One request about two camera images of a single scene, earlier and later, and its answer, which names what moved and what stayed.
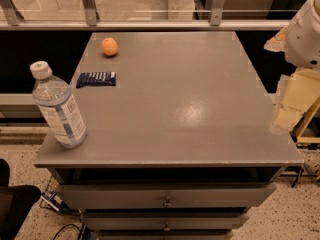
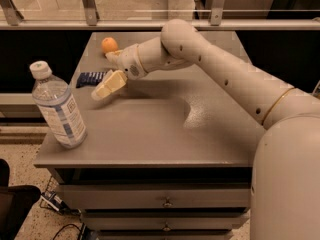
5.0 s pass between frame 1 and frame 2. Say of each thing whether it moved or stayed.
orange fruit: stayed
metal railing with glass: stayed
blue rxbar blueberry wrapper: stayed
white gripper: moved
